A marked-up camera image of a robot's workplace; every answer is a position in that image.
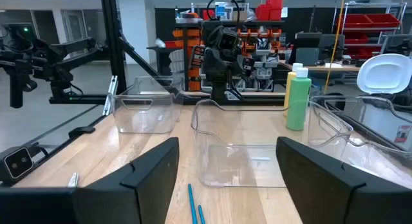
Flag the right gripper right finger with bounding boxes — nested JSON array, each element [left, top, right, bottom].
[[276, 136, 412, 224]]

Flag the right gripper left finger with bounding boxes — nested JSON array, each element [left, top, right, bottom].
[[0, 136, 180, 224]]

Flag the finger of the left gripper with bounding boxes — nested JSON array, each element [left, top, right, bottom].
[[241, 55, 256, 73], [189, 45, 206, 70]]

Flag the yellow paint bottle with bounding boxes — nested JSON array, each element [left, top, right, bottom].
[[283, 62, 305, 117]]

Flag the green paint bottle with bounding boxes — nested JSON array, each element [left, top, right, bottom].
[[286, 68, 312, 132]]

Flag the shelf with orange bins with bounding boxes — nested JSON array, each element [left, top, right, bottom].
[[172, 19, 284, 93]]

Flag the clear plastic storage bin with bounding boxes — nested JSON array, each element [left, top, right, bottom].
[[108, 75, 183, 135], [191, 98, 354, 189], [308, 94, 412, 190]]

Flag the stacked red bins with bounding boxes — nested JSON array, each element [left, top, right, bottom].
[[256, 0, 285, 21]]

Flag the dark computer monitor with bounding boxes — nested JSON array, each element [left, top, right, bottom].
[[288, 32, 346, 67]]

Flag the wooden desk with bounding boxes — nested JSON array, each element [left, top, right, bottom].
[[278, 59, 361, 73]]

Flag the black table clamp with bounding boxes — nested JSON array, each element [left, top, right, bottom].
[[68, 126, 97, 140]]

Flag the silver aluminium strip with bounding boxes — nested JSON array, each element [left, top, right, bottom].
[[102, 75, 119, 117]]

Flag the white trash can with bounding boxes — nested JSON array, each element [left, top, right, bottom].
[[321, 53, 412, 153]]

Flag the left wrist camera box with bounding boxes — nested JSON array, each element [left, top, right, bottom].
[[216, 26, 241, 53]]

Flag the table-level camera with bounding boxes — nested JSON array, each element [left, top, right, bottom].
[[0, 145, 35, 186]]

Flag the wire rack with red bins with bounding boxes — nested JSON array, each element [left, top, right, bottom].
[[331, 1, 408, 59]]

